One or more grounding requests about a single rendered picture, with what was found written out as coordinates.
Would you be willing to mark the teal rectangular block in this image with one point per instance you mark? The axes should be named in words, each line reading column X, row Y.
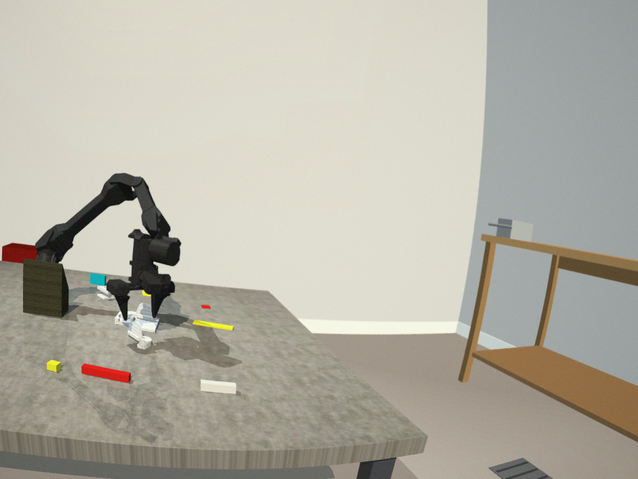
column 98, row 279

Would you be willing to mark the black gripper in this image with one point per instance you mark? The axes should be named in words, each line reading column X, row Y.
column 121, row 289

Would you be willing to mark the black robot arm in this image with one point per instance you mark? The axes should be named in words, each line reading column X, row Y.
column 157, row 246

